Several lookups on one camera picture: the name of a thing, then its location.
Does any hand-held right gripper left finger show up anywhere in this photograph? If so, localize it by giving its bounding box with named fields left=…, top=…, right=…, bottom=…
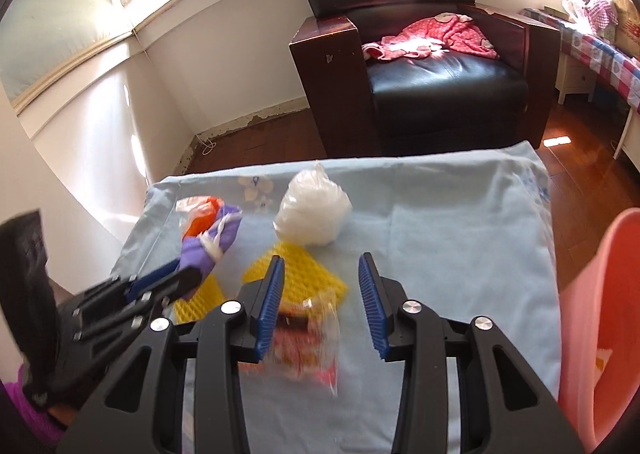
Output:
left=55, top=255, right=287, bottom=454

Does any white plastic bag on desk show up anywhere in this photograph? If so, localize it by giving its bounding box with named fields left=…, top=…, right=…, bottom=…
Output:
left=559, top=0, right=588, bottom=22

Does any checkered tablecloth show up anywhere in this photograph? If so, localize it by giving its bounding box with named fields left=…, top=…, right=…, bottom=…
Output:
left=520, top=8, right=640, bottom=110

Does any orange and white wrapper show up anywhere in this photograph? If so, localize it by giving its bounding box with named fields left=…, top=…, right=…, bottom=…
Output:
left=176, top=195, right=222, bottom=240

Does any white plastic bag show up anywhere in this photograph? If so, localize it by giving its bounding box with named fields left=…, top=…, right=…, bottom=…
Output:
left=273, top=161, right=353, bottom=247
left=559, top=0, right=588, bottom=22

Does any light blue cloth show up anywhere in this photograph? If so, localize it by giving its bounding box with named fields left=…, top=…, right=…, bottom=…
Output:
left=107, top=140, right=563, bottom=454

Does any clear snack wrapper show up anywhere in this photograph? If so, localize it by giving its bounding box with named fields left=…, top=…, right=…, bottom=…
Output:
left=240, top=286, right=341, bottom=397

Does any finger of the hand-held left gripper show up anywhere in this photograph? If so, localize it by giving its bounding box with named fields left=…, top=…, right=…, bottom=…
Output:
left=75, top=268, right=203, bottom=342
left=75, top=260, right=183, bottom=321

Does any pink plastic basin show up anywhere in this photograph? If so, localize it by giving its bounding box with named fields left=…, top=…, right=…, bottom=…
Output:
left=557, top=207, right=640, bottom=454

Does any white desk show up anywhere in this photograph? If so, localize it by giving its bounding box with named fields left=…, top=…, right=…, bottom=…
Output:
left=555, top=51, right=640, bottom=160

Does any brown paper bag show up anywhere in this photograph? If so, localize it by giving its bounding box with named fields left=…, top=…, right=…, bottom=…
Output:
left=607, top=9, right=640, bottom=57

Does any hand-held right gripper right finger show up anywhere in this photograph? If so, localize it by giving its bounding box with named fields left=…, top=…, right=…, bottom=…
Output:
left=357, top=252, right=586, bottom=454

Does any purple wrapper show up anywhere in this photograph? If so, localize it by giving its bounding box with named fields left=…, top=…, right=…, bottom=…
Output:
left=177, top=204, right=244, bottom=300

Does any black leather armchair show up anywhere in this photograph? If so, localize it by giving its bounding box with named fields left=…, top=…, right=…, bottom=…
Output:
left=289, top=0, right=561, bottom=158

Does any red checkered cloth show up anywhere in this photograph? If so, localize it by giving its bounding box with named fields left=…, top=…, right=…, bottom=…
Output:
left=582, top=0, right=621, bottom=30

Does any frosted glass window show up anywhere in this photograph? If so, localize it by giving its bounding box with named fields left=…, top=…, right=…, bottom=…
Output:
left=0, top=0, right=135, bottom=105

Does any pink dotted garment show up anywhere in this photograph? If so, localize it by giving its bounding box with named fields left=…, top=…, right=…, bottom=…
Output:
left=361, top=11, right=500, bottom=64

